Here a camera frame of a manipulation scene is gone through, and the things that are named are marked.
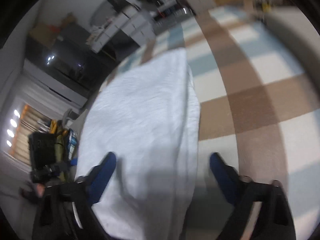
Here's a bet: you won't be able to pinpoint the light grey hoodie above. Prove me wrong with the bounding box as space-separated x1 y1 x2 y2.
76 48 200 239

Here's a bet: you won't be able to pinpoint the olive green jacket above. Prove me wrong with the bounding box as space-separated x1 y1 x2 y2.
48 119 71 181

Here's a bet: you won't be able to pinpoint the cardboard boxes on fridge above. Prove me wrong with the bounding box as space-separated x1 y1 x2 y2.
28 12 77 48

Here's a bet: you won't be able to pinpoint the plaid bed sheet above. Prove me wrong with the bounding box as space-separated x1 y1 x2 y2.
107 7 319 239

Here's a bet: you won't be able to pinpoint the white drawer desk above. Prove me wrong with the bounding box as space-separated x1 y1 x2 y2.
89 11 156 53

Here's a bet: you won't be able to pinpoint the black bag on desk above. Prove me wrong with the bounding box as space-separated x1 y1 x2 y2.
107 0 131 13

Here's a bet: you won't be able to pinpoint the silver suitcase lying flat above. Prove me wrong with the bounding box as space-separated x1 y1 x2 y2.
153 0 193 28

